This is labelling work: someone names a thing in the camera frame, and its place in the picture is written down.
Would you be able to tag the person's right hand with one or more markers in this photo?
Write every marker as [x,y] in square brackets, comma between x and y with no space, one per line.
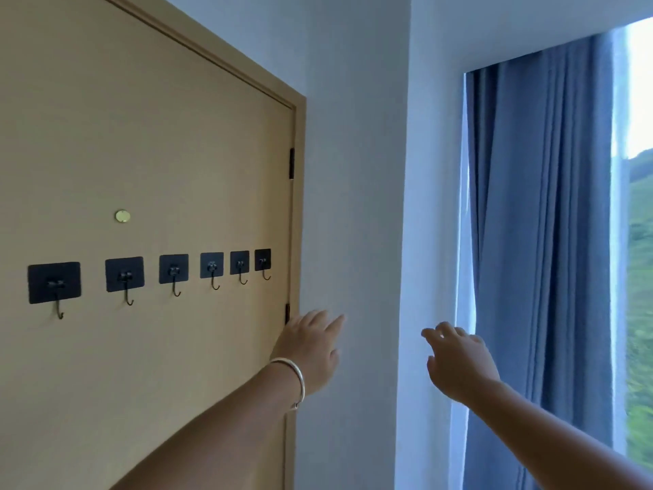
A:
[461,364]

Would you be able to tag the person's left hand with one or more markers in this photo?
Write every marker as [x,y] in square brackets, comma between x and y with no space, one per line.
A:
[308,352]

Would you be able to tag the person's right thumb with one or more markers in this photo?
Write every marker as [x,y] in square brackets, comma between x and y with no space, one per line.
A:
[432,371]

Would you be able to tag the person's left fingers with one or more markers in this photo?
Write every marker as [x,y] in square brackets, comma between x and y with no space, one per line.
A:
[324,322]

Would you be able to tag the person's right forearm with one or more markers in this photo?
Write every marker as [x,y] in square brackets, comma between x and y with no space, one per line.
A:
[551,443]

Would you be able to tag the person's left forearm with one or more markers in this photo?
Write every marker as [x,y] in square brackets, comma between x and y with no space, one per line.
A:
[219,433]

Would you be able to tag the white sheer curtain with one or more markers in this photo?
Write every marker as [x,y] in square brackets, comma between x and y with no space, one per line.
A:
[463,280]

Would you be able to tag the blue pleated curtain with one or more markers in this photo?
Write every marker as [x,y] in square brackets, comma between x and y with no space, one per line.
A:
[541,224]

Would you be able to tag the row of black adhesive hooks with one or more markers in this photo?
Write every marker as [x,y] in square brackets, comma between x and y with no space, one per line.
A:
[124,273]

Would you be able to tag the brass door peephole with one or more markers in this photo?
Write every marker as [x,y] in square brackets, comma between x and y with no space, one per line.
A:
[122,216]

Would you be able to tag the glass window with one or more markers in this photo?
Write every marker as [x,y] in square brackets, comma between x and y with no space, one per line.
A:
[640,198]

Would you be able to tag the tan wooden door frame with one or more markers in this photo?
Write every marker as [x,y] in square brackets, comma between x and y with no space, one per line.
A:
[300,198]

